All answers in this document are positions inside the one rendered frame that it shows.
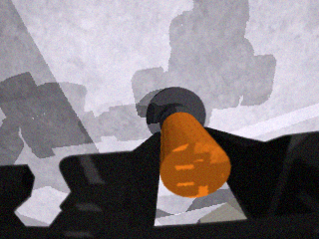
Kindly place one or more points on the orange knob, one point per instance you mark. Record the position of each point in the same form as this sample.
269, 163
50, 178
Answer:
192, 164

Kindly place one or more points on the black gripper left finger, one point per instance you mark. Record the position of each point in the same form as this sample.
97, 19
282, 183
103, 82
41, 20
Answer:
138, 170

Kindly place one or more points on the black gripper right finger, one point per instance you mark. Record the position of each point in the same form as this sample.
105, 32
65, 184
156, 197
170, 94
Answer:
259, 169

